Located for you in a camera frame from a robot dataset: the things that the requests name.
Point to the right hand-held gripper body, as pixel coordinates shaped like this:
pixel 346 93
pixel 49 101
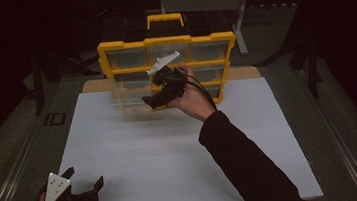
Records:
pixel 175 85

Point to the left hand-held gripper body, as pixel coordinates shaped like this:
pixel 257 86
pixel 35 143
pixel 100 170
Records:
pixel 55 190

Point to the clear plastic drawer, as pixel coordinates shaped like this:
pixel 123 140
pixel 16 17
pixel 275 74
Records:
pixel 129 94

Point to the yellow and black drawer cabinet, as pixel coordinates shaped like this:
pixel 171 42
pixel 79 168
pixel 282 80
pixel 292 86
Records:
pixel 167 40

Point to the person's right hand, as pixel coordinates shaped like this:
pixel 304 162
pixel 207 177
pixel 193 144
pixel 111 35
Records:
pixel 195 102

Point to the grid of closed clear drawers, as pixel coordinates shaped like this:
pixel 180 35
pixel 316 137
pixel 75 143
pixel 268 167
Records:
pixel 128 58

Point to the white board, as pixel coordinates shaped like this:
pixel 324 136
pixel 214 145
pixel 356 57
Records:
pixel 137 145

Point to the grey metal stand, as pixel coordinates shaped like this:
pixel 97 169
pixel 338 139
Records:
pixel 204 2

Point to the black tripod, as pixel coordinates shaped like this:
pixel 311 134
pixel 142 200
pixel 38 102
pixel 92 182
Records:
pixel 37 81
pixel 312 69

